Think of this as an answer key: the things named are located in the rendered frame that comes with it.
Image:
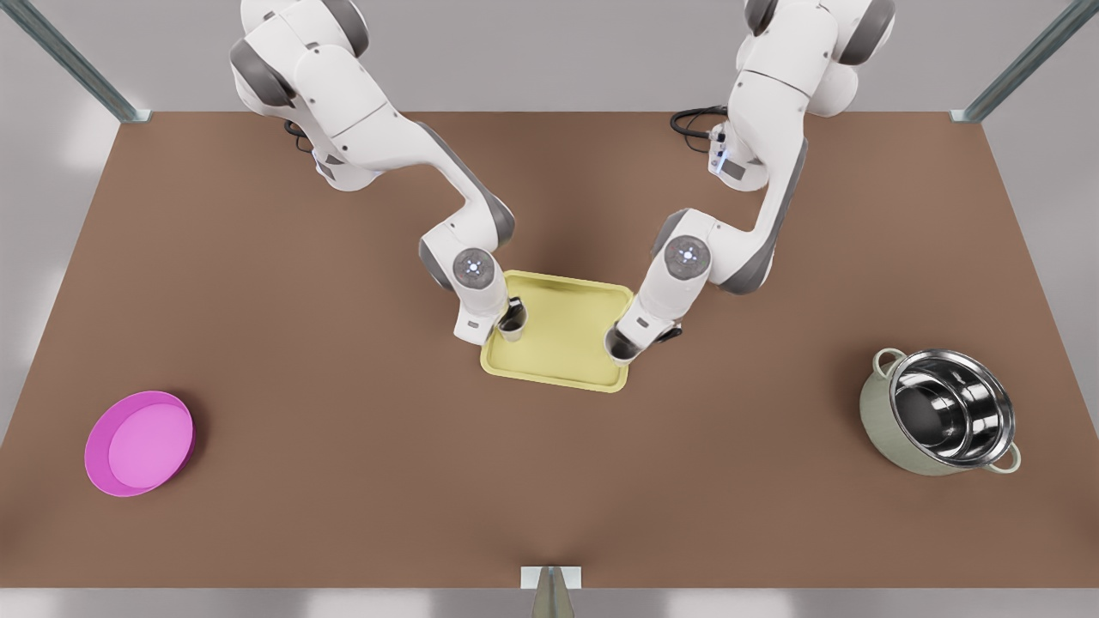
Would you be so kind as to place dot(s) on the silver frame post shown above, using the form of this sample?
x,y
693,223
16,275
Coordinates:
x,y
551,592
69,60
1022,64

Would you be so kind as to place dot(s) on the white IKEA cup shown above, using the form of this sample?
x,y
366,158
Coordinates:
x,y
513,332
620,348

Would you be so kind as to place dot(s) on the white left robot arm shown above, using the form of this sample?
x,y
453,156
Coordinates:
x,y
773,94

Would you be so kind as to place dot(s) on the pink round bowl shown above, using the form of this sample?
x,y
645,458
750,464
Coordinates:
x,y
142,445

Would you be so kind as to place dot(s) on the yellow rectangular tray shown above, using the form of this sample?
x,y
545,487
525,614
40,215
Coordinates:
x,y
562,335

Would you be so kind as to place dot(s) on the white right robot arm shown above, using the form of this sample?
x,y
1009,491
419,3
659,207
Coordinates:
x,y
361,112

